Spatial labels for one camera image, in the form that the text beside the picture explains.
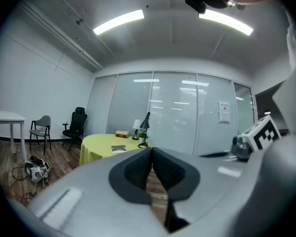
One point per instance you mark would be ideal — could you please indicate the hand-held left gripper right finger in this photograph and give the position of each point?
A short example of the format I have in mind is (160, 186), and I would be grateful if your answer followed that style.
(177, 181)

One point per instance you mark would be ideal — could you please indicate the black office chair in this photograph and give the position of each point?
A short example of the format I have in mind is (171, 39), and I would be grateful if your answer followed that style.
(76, 127)

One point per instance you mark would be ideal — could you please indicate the long ceiling light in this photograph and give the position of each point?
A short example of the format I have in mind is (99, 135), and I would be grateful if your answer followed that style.
(118, 21)
(225, 21)

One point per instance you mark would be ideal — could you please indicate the grey chair with black legs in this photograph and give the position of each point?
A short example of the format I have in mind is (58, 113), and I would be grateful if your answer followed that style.
(42, 128)

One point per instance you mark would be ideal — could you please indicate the ceiling smoke detector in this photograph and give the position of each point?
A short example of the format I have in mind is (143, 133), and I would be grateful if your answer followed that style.
(79, 21)

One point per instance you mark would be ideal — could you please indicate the small green potted plant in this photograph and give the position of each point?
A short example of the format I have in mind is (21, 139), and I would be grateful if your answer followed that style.
(143, 135)

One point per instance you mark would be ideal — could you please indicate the black head-mounted camera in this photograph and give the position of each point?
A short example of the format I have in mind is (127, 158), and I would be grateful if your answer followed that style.
(195, 0)

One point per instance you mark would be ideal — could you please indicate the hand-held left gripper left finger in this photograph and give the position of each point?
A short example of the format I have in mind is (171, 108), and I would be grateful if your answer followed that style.
(128, 181)

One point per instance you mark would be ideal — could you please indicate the white shade table lamp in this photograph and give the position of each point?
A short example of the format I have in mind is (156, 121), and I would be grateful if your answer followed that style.
(136, 126)

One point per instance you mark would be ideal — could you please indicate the grey glasses case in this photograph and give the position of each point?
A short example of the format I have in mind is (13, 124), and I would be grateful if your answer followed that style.
(119, 148)

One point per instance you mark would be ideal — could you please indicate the white rectangular table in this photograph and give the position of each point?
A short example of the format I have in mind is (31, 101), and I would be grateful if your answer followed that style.
(7, 118)

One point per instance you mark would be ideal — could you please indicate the black desk lamp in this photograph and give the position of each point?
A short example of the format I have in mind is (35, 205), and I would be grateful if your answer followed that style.
(145, 125)

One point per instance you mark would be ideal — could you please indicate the white paper notice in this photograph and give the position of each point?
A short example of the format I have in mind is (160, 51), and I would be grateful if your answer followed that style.
(224, 111)

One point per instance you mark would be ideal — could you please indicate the stack of books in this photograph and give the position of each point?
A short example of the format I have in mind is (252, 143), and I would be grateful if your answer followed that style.
(122, 134)

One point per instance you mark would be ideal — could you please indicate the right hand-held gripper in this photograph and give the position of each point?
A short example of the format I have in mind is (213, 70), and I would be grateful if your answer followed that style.
(259, 137)

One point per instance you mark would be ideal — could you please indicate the round table with yellow cloth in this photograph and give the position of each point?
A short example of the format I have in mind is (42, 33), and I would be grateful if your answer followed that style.
(98, 147)

